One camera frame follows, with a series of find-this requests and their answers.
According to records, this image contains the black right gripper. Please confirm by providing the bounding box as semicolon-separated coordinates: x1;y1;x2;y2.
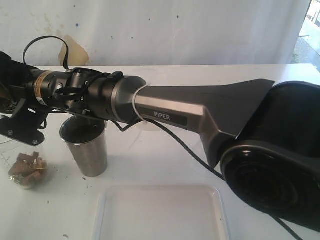
0;51;49;146

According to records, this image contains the gold coin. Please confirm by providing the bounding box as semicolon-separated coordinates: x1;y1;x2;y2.
31;159;48;172

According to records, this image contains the stainless steel cup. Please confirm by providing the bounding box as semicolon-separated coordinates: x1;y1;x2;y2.
59;116;108;178

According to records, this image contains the brown wooden cup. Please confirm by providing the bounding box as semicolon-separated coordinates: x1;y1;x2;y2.
0;83;16;115

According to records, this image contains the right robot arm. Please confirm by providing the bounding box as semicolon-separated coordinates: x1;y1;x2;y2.
0;53;320;214

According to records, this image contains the clear plastic jar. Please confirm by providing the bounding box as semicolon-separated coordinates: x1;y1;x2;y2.
0;136;49;190

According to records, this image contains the white zip tie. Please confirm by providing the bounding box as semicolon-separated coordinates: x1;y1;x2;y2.
131;84;151;123

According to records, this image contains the translucent plastic container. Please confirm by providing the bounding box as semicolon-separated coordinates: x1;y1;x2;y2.
135;121;161;132

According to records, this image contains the white plastic tray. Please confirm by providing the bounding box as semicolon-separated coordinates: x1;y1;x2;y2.
91;185;230;240

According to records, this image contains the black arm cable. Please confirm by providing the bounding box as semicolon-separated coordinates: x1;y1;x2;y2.
22;36;305;240

